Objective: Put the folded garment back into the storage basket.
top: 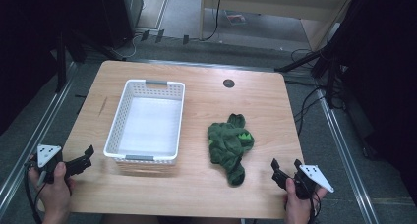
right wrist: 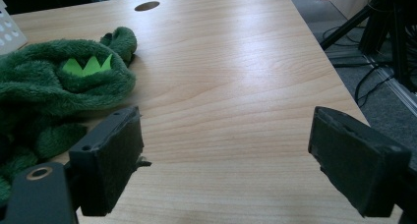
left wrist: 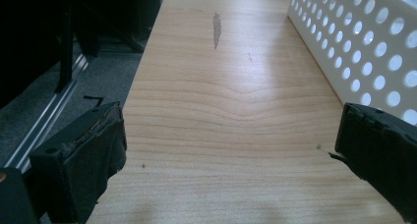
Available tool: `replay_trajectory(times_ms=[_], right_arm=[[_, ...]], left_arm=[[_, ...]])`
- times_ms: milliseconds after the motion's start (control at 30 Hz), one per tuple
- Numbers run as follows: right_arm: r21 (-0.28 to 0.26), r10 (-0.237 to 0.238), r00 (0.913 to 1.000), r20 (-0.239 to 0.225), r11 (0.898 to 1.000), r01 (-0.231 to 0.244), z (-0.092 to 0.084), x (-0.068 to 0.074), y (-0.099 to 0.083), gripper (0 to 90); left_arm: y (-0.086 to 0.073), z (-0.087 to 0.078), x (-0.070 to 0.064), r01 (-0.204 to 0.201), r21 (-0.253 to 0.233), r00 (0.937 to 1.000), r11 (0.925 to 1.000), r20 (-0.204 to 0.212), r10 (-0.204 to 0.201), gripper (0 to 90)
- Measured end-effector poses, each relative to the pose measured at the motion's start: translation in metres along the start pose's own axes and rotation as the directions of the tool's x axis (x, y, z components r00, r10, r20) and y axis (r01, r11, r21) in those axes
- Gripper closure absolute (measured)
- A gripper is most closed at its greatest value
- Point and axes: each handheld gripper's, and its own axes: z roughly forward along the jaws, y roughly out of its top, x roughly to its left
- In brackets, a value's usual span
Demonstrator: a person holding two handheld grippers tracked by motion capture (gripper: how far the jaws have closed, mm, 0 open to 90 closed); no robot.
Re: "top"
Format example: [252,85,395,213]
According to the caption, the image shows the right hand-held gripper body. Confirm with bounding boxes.
[271,164,335,200]

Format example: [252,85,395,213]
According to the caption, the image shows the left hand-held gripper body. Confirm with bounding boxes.
[24,144,87,185]

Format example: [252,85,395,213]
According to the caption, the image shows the green plush toy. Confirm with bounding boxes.
[207,112,256,188]

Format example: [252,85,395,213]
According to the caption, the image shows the white plastic basket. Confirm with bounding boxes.
[102,79,187,166]

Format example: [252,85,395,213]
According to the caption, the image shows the person's right hand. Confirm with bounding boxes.
[282,178,328,216]

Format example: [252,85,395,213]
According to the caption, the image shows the person's left hand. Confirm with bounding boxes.
[27,154,77,216]

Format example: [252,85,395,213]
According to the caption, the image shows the black metal stand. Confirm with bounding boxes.
[274,0,362,109]
[53,30,114,93]

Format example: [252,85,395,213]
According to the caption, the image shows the dark cabinet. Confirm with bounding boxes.
[97,0,146,49]

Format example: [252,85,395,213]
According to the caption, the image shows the red flat item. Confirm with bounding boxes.
[225,10,248,27]

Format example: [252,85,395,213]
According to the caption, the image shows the light wooden furniture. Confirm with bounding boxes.
[199,0,358,52]

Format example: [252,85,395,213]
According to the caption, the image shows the metal floor rail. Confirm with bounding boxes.
[318,95,381,224]
[0,62,79,215]

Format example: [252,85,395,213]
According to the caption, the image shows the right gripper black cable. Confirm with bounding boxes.
[306,184,324,224]

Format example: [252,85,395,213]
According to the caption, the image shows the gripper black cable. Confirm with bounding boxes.
[23,161,44,224]
[306,184,324,224]

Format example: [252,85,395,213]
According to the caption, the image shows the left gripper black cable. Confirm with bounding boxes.
[23,161,44,224]

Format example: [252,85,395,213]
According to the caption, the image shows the black floor cables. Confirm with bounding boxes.
[289,47,332,138]

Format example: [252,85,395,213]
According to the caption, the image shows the white floor cable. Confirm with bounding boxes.
[109,31,141,61]

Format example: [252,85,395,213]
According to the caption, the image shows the black hanging cable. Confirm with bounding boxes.
[198,0,224,42]

